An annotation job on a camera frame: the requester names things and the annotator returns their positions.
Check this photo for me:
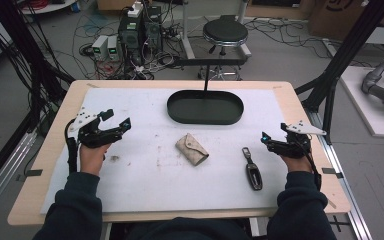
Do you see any white table mat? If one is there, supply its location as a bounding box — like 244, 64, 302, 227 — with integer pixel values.
39, 86, 290, 215

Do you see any person's left hand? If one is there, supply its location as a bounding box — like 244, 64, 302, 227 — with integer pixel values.
79, 142, 112, 177

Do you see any tangle of floor cables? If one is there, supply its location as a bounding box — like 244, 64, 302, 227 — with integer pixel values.
71, 13, 188, 81

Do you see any black frame post with cables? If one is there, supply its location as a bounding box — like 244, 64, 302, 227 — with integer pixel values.
0, 0, 76, 198

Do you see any person's dark torso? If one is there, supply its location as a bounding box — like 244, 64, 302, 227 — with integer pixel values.
123, 216, 253, 240

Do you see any cardboard box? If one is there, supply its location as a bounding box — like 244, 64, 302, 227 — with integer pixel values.
307, 0, 369, 38

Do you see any aluminium rail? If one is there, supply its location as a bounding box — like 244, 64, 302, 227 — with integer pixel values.
306, 109, 374, 240
0, 130, 38, 223

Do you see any left hand-held gripper cable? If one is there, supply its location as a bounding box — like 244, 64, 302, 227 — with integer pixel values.
64, 118, 80, 175

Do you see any beige key pouch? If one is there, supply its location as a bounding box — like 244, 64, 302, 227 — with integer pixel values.
174, 132, 210, 167

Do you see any black car key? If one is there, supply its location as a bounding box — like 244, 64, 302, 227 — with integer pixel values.
241, 146, 264, 192

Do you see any black T-shaped stand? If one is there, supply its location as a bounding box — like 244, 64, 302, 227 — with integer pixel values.
174, 58, 248, 93

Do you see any hand-held gripper cable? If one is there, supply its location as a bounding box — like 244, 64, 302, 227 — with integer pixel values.
64, 118, 80, 175
298, 138, 323, 192

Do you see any black computer tower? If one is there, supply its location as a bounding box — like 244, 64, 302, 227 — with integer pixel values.
142, 5, 164, 52
117, 13, 145, 67

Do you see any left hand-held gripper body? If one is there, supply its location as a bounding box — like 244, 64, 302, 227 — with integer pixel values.
68, 106, 123, 150

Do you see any white round table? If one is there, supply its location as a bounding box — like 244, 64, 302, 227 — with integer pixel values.
19, 0, 78, 16

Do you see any black round stool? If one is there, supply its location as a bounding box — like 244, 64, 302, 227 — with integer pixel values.
198, 14, 250, 82

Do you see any right hand-held gripper cable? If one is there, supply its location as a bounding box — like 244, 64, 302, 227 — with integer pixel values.
298, 138, 323, 192

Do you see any white power strip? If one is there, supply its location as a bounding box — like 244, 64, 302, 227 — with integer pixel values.
127, 1, 145, 19

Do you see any black oval tray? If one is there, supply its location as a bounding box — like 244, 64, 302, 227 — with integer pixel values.
166, 88, 245, 126

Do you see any grey power supply unit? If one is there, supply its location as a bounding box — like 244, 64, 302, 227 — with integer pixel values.
91, 34, 110, 62
106, 35, 121, 62

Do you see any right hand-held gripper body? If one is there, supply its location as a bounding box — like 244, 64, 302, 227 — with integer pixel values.
272, 120, 328, 159

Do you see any white floor board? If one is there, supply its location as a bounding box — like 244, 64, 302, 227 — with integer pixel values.
339, 65, 384, 139

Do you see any black tape strip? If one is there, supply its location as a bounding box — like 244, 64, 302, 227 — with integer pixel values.
321, 167, 345, 180
15, 168, 44, 183

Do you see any person's right hand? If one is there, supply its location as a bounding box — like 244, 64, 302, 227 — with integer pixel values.
279, 153, 313, 174

